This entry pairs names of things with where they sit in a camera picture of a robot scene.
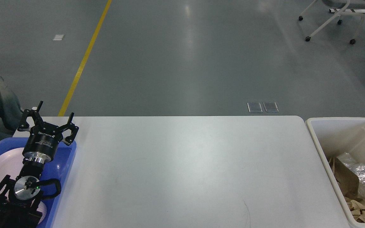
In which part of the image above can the white office chair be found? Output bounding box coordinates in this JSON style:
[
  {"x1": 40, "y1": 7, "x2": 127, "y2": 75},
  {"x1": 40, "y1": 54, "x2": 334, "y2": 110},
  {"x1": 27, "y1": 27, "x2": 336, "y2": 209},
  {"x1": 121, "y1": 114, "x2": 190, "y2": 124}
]
[{"x1": 305, "y1": 0, "x2": 365, "y2": 45}]

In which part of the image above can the white chair base bar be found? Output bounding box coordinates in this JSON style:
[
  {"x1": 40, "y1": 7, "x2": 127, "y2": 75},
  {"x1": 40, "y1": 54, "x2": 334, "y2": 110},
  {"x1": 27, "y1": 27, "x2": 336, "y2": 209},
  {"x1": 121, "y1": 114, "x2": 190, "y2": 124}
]
[{"x1": 329, "y1": 9, "x2": 365, "y2": 14}]

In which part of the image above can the beige plastic bin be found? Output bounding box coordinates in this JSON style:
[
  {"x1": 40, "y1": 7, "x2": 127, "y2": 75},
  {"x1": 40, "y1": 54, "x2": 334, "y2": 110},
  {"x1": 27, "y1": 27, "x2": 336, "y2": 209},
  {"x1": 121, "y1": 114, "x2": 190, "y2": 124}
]
[{"x1": 305, "y1": 117, "x2": 365, "y2": 228}]

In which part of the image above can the floor socket plate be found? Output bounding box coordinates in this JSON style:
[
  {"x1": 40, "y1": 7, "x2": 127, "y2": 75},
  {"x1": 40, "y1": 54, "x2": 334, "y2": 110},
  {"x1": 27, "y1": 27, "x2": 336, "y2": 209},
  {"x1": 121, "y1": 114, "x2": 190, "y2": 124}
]
[
  {"x1": 263, "y1": 102, "x2": 279, "y2": 113},
  {"x1": 247, "y1": 102, "x2": 263, "y2": 113}
]

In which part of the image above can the aluminium foil container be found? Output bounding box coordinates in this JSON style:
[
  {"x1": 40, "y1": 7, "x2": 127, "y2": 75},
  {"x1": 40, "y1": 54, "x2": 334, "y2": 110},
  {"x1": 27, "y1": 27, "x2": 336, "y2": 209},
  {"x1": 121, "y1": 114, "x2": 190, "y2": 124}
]
[{"x1": 337, "y1": 153, "x2": 365, "y2": 200}]

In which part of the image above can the brown paper bag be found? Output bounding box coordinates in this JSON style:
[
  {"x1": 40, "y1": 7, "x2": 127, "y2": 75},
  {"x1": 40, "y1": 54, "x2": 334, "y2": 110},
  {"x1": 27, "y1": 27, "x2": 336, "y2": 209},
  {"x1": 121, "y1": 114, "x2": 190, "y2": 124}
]
[{"x1": 329, "y1": 157, "x2": 359, "y2": 200}]

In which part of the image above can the white floor marker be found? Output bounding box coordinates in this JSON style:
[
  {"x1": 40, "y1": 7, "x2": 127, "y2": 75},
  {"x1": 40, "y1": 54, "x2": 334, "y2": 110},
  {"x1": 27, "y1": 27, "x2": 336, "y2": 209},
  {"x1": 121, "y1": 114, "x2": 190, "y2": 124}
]
[{"x1": 52, "y1": 34, "x2": 65, "y2": 41}]

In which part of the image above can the brown paper ball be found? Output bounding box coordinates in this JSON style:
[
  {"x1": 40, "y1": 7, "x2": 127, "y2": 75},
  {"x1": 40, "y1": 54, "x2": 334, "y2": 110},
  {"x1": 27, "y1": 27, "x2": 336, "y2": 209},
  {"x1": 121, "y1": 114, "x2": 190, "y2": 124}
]
[{"x1": 344, "y1": 197, "x2": 365, "y2": 223}]

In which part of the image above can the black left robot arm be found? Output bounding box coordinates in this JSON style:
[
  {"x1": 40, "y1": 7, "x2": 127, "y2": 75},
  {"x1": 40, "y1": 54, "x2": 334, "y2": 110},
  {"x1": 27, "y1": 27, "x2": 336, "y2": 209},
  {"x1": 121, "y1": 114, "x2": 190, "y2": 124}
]
[{"x1": 0, "y1": 101, "x2": 79, "y2": 228}]

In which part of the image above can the blue plastic tray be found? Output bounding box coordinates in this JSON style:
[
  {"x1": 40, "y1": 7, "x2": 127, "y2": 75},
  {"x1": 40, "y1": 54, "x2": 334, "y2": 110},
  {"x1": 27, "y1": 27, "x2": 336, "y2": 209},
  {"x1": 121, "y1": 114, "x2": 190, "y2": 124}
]
[{"x1": 0, "y1": 137, "x2": 76, "y2": 228}]

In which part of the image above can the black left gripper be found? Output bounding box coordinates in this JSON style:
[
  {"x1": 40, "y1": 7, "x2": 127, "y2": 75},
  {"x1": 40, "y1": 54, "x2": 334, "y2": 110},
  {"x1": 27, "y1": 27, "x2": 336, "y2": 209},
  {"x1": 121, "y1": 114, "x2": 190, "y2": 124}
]
[{"x1": 18, "y1": 101, "x2": 79, "y2": 164}]

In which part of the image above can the pink plate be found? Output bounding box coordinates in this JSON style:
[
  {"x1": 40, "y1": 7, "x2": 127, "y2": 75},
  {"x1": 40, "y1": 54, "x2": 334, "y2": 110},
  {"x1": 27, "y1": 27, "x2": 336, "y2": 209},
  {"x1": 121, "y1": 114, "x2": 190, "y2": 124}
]
[{"x1": 0, "y1": 147, "x2": 48, "y2": 224}]

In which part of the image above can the right floor socket plate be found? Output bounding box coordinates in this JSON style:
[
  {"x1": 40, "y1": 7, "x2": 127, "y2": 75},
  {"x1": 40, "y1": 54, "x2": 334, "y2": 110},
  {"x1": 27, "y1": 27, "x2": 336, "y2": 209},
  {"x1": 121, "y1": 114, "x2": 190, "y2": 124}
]
[{"x1": 263, "y1": 102, "x2": 279, "y2": 113}]

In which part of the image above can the left floor socket plate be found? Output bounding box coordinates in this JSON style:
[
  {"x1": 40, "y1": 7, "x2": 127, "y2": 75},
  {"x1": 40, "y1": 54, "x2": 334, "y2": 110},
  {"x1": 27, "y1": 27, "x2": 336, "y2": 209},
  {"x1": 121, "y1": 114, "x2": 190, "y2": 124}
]
[{"x1": 247, "y1": 102, "x2": 263, "y2": 113}]

